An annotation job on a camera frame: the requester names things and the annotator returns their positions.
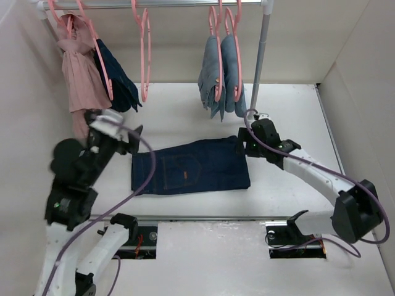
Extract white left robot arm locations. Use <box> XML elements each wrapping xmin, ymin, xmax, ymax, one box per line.
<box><xmin>35</xmin><ymin>109</ymin><xmax>139</xmax><ymax>295</ymax></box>

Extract pink hanger with dark shorts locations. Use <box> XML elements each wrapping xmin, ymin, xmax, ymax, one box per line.
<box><xmin>76</xmin><ymin>0</ymin><xmax>114</xmax><ymax>101</ymax></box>

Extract light blue jeans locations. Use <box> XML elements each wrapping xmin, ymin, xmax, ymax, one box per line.
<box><xmin>197</xmin><ymin>35</ymin><xmax>226</xmax><ymax>121</ymax></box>
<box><xmin>221</xmin><ymin>34</ymin><xmax>246</xmax><ymax>118</ymax></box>

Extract dark denim hanging shorts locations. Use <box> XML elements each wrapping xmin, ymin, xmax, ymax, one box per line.
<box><xmin>96</xmin><ymin>39</ymin><xmax>142</xmax><ymax>113</ymax></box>

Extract pink hanger light jeans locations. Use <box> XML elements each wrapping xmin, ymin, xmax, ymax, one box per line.
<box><xmin>224</xmin><ymin>0</ymin><xmax>243</xmax><ymax>102</ymax></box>
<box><xmin>208</xmin><ymin>0</ymin><xmax>223</xmax><ymax>102</ymax></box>

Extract silver clothes rack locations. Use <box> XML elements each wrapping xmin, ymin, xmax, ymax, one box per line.
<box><xmin>30</xmin><ymin>0</ymin><xmax>274</xmax><ymax>108</ymax></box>

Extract light blue jeans left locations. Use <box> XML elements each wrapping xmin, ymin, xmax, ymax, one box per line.
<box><xmin>197</xmin><ymin>35</ymin><xmax>226</xmax><ymax>121</ymax></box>

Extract pink pleated skirt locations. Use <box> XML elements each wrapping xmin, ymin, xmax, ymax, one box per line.
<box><xmin>57</xmin><ymin>13</ymin><xmax>112</xmax><ymax>139</ymax></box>

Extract pink hanger light jeans left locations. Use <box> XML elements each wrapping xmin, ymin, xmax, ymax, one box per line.
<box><xmin>208</xmin><ymin>0</ymin><xmax>223</xmax><ymax>102</ymax></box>

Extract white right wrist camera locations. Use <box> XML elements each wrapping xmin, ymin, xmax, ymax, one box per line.
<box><xmin>253</xmin><ymin>113</ymin><xmax>270</xmax><ymax>121</ymax></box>

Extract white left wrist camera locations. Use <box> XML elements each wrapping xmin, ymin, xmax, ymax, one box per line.
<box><xmin>89</xmin><ymin>109</ymin><xmax>125</xmax><ymax>140</ymax></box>

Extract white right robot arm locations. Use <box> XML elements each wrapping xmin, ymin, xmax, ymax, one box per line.
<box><xmin>238</xmin><ymin>118</ymin><xmax>385</xmax><ymax>244</ymax></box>

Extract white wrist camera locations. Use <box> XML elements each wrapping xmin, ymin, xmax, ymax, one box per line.
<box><xmin>253</xmin><ymin>113</ymin><xmax>270</xmax><ymax>121</ymax></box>
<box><xmin>89</xmin><ymin>109</ymin><xmax>125</xmax><ymax>140</ymax></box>

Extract light blue jeans right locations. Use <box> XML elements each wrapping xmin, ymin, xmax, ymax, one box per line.
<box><xmin>221</xmin><ymin>34</ymin><xmax>246</xmax><ymax>118</ymax></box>

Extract pink hanger light jeans right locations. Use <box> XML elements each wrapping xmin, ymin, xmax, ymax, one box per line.
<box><xmin>224</xmin><ymin>0</ymin><xmax>243</xmax><ymax>102</ymax></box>

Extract dark blue denim trousers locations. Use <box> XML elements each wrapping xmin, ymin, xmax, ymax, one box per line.
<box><xmin>140</xmin><ymin>136</ymin><xmax>251</xmax><ymax>195</ymax></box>

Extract pink hanger with skirt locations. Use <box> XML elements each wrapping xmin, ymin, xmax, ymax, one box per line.
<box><xmin>47</xmin><ymin>0</ymin><xmax>77</xmax><ymax>40</ymax></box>

